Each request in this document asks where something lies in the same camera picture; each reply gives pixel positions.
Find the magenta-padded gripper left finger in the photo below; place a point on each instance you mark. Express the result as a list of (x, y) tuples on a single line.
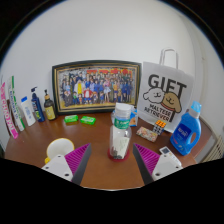
[(58, 165)]

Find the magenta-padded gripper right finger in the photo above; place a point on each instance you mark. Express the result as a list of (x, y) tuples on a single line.
[(165, 165)]

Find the clear green-labelled drink bottle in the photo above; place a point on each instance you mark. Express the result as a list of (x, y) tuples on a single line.
[(120, 136)]

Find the white remote control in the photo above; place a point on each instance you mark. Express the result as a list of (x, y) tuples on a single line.
[(165, 150)]

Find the blue detergent bottle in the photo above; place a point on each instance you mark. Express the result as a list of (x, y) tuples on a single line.
[(185, 135)]

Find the small printed card box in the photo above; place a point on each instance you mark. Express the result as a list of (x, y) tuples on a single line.
[(146, 134)]

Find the white radiator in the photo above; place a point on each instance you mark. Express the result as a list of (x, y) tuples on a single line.
[(216, 148)]

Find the brown yellow-labelled pump bottle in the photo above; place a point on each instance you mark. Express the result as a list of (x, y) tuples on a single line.
[(50, 110)]

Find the blue tissue pack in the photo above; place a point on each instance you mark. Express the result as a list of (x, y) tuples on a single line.
[(134, 118)]

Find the white blue-capped tube bottle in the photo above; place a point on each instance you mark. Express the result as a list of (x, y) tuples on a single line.
[(28, 113)]

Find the white printed paper gift bag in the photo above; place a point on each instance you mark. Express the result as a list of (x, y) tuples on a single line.
[(165, 96)]

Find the tall pink box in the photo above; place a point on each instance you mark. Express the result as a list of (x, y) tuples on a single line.
[(8, 115)]

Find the tall green and white box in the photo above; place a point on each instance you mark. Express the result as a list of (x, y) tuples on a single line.
[(16, 106)]

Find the framed group photo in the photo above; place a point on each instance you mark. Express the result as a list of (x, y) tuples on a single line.
[(96, 86)]

